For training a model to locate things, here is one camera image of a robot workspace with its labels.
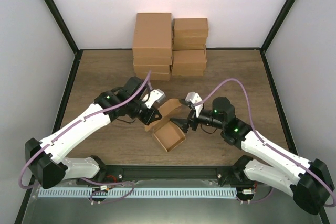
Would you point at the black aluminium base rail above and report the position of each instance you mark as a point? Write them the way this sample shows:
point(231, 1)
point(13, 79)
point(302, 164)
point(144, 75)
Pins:
point(168, 172)

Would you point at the black cage frame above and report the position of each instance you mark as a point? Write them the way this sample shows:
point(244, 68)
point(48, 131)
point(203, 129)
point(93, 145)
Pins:
point(109, 142)

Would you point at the light blue slotted cable duct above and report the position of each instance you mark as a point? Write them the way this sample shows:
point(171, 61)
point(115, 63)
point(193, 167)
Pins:
point(73, 192)

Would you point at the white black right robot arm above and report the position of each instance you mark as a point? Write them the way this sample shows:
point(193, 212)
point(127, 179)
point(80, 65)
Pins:
point(308, 182)

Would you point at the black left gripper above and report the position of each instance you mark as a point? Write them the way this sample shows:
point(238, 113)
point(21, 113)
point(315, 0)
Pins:
point(151, 117)

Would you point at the upper small cardboard box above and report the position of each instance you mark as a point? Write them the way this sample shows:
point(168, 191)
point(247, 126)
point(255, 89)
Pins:
point(189, 43)

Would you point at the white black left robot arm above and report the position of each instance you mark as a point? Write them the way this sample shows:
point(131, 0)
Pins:
point(47, 159)

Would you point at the large cardboard box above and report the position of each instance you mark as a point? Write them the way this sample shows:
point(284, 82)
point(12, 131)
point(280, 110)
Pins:
point(152, 61)
point(152, 68)
point(154, 76)
point(153, 35)

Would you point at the small cardboard box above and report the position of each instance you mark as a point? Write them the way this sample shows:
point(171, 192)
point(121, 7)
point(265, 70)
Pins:
point(191, 27)
point(189, 59)
point(189, 43)
point(187, 72)

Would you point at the top large cardboard box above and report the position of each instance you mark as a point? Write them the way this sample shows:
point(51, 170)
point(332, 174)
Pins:
point(153, 35)

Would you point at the bottom large cardboard box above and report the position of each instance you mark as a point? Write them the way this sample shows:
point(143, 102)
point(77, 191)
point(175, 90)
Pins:
point(154, 76)

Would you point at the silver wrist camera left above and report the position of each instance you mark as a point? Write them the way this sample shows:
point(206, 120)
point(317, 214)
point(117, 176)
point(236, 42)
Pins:
point(155, 96)

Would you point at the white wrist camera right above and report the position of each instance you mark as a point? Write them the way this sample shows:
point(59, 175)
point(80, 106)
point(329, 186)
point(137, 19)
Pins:
point(194, 102)

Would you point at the bottom small cardboard box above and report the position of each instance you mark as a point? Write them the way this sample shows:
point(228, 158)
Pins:
point(187, 72)

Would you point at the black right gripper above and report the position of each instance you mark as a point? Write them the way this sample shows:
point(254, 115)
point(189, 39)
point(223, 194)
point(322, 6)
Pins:
point(192, 118)

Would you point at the top small cardboard box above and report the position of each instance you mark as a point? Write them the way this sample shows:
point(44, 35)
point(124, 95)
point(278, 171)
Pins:
point(191, 27)

